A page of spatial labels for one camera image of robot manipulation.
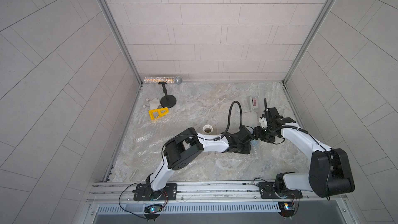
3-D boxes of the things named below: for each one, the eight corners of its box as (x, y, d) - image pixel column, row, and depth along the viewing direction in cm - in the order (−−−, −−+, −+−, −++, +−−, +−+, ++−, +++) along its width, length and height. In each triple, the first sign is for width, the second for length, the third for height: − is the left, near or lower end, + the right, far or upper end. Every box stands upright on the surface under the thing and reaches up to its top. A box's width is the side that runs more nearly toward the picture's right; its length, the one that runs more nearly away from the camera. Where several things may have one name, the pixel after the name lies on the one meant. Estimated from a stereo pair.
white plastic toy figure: (149, 109, 103) (147, 106, 101) (151, 100, 107) (150, 98, 105) (158, 109, 103) (157, 106, 101) (160, 100, 107) (159, 98, 105)
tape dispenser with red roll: (250, 112, 102) (252, 108, 98) (248, 101, 108) (250, 96, 104) (258, 112, 102) (260, 108, 98) (255, 101, 108) (257, 96, 104)
